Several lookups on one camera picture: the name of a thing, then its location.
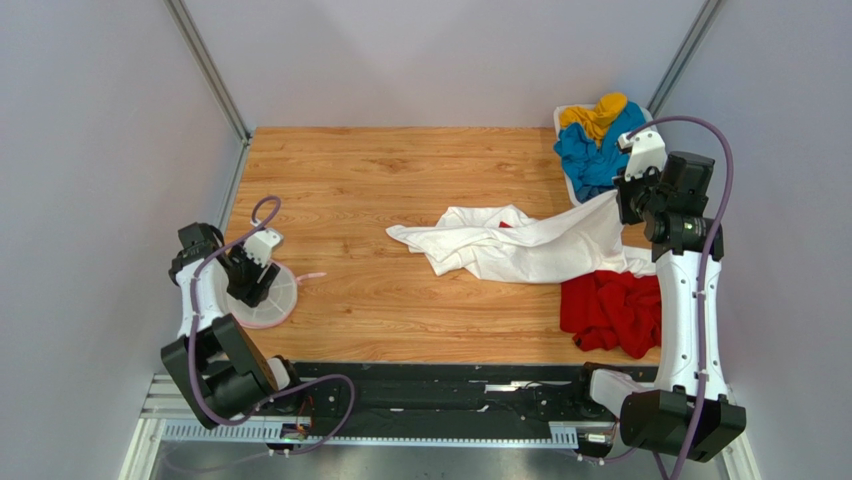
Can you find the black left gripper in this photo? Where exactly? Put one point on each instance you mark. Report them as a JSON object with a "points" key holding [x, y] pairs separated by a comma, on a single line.
{"points": [[253, 293]]}

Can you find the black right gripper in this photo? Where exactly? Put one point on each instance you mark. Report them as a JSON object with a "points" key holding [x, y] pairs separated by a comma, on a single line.
{"points": [[634, 199]]}

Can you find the white mesh laundry bag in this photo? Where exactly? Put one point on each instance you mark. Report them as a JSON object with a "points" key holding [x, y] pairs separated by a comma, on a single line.
{"points": [[280, 301]]}

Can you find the white Coca-Cola print t-shirt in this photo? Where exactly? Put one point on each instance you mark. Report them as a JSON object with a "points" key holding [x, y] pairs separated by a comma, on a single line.
{"points": [[503, 244]]}

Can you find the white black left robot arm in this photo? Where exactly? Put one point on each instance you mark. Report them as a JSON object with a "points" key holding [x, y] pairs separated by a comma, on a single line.
{"points": [[218, 369]]}

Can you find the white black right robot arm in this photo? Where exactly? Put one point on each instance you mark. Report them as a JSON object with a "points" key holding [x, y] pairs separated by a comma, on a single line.
{"points": [[687, 408]]}

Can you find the blue t-shirt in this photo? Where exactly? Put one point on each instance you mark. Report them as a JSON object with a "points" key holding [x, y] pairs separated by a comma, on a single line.
{"points": [[587, 143]]}

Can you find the yellow t-shirt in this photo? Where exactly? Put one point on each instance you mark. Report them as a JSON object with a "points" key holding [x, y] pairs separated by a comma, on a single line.
{"points": [[596, 120]]}

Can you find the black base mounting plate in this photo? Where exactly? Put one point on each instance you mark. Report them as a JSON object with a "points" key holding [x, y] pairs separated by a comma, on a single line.
{"points": [[443, 401]]}

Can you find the red t-shirt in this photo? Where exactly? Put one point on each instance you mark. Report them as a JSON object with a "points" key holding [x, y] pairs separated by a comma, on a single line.
{"points": [[605, 310]]}

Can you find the white plastic laundry basket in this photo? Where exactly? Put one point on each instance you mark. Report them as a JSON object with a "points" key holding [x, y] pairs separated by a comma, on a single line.
{"points": [[589, 169]]}

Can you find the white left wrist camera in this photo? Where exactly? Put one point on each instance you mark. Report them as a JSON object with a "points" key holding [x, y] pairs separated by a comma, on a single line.
{"points": [[261, 245]]}

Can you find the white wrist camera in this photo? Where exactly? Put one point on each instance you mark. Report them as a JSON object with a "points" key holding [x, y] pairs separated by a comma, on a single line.
{"points": [[261, 245], [646, 149]]}

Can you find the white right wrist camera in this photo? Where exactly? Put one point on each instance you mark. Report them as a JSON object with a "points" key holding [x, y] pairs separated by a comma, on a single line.
{"points": [[646, 149]]}

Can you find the aluminium frame rail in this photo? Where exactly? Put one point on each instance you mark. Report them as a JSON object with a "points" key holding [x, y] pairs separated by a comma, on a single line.
{"points": [[164, 402]]}

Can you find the aluminium corner post right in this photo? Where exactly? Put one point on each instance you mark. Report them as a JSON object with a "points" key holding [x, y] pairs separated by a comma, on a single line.
{"points": [[690, 44]]}

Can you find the aluminium corner post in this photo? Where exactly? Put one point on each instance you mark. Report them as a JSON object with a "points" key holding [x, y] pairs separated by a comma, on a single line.
{"points": [[690, 44], [194, 40]]}

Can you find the aluminium corner post left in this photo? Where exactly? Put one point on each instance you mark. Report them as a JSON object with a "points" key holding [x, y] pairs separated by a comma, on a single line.
{"points": [[194, 40]]}

